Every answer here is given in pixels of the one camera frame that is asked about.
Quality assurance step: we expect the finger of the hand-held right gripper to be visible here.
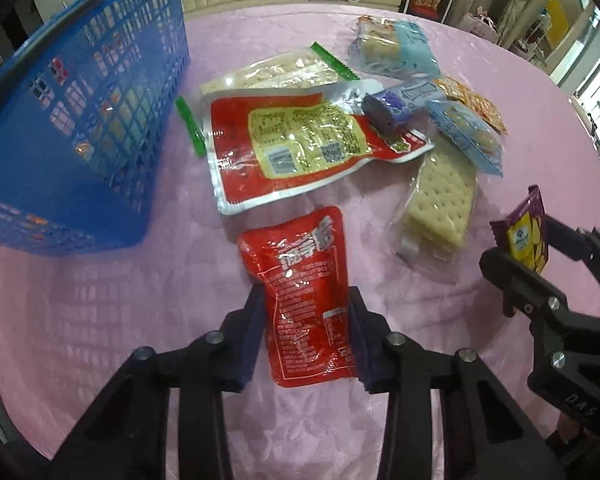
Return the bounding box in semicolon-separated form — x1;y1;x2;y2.
479;247;587;387
544;215;600;311

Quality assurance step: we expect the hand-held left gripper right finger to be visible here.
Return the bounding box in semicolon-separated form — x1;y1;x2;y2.
347;285;566;480

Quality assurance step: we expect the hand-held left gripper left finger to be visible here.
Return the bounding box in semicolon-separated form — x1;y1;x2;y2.
50;285;268;480

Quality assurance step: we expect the purple yellow snack packet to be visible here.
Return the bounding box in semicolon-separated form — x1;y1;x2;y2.
490;185;551;276

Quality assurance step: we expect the small red snack packet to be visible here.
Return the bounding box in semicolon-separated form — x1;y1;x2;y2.
237;205;358;388

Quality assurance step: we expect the orange snack packet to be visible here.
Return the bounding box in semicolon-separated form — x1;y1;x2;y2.
432;76;508;136

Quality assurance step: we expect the large red silver snack packet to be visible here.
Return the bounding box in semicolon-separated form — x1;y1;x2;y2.
200;79;436;216

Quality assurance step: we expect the blue plastic basket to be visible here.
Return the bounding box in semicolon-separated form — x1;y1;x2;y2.
0;0;191;257

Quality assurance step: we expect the clear cracker packet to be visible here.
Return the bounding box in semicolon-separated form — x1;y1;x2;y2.
390;145;481;263

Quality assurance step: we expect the pink tablecloth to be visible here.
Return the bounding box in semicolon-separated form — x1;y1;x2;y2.
0;2;600;480

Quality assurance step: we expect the light blue snack packet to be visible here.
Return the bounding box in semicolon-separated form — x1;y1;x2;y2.
425;99;505;177
347;14;441;81

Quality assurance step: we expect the purple blue roll packet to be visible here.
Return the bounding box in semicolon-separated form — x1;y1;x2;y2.
362;79;448;135

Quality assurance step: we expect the pink bag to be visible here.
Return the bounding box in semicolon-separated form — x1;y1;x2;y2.
457;9;499;44

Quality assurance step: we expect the green-edged cracker packet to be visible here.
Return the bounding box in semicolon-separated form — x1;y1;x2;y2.
175;42;361;158

